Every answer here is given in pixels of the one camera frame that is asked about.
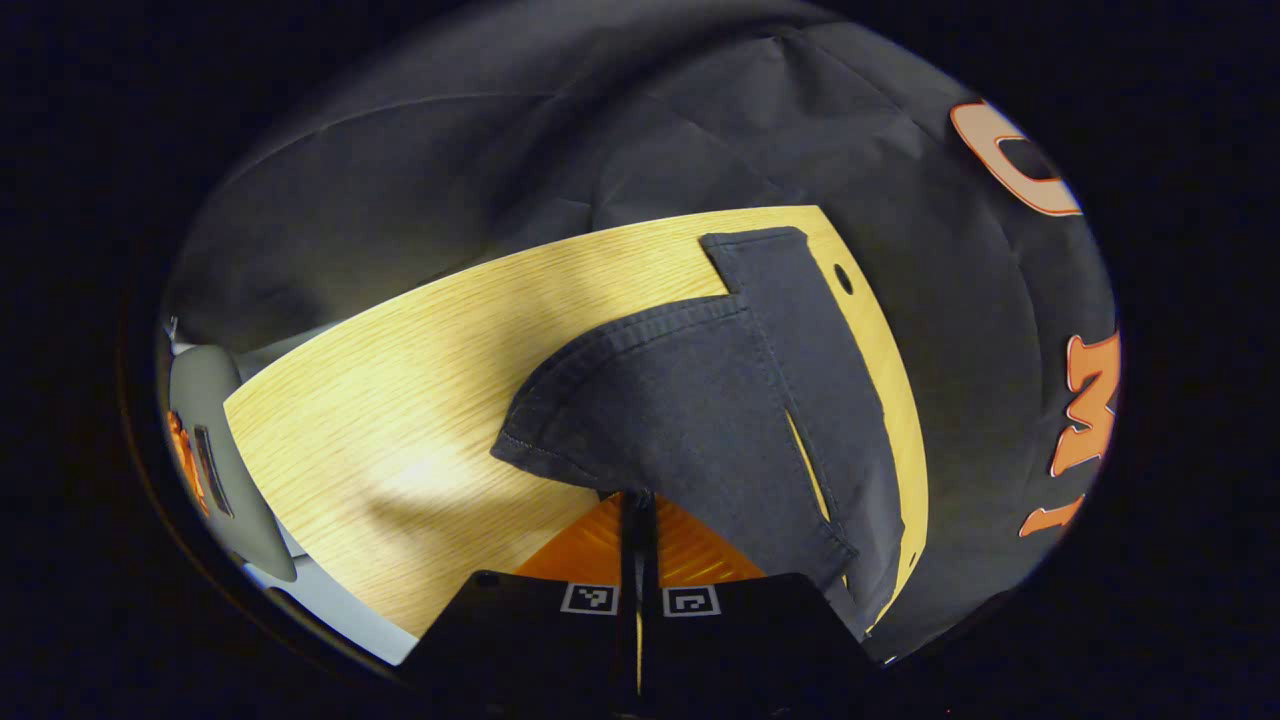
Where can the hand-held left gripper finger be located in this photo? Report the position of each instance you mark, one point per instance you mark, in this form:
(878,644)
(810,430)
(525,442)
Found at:
(629,545)
(648,545)

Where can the dark blue jeans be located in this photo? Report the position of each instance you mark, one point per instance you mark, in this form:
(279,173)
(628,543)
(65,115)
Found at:
(700,400)

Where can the black backdrop cloth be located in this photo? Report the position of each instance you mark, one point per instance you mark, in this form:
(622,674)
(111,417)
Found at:
(500,130)

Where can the grey curved object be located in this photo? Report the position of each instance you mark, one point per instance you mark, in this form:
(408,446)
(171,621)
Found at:
(215,400)

